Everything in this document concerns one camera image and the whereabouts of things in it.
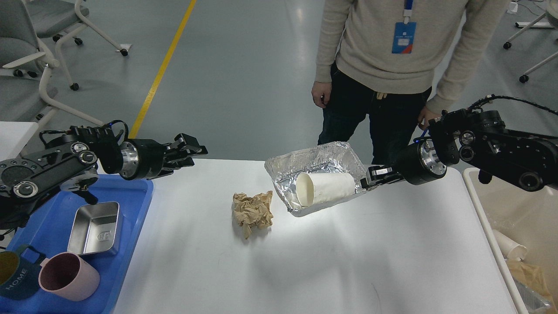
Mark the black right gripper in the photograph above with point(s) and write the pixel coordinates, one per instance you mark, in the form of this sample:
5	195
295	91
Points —
418	163

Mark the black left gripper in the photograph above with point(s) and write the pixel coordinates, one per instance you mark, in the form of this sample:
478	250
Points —
145	158

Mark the white paper cup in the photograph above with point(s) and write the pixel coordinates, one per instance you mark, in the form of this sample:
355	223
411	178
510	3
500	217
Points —
316	188

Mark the aluminium foil tray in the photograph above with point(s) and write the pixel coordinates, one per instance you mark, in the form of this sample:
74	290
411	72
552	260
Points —
335	157

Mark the metal rectangular tin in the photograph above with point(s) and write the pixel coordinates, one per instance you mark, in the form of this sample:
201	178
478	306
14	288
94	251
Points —
96	230

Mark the pink plastic mug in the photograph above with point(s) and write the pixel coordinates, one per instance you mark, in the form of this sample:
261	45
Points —
69	276

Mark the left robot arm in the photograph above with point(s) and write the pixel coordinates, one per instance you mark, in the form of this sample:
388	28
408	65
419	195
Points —
69	163

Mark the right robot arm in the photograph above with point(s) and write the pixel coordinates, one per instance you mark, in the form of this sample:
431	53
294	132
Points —
480	138

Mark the person in beige sweater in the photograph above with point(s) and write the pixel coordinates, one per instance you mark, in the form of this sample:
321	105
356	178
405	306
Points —
398	63

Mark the paper cup in bin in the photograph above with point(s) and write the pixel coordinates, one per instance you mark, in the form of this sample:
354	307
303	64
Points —
510	248

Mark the beige plastic bin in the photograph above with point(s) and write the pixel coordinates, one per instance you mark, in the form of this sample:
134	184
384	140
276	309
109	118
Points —
527	217

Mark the white side table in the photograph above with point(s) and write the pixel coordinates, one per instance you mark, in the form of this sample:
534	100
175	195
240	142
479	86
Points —
14	136

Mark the grey office chair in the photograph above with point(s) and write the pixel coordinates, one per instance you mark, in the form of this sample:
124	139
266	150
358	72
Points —
52	17
26	100

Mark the dark blue HOME mug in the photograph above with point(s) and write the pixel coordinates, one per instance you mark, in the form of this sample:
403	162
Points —
19	276

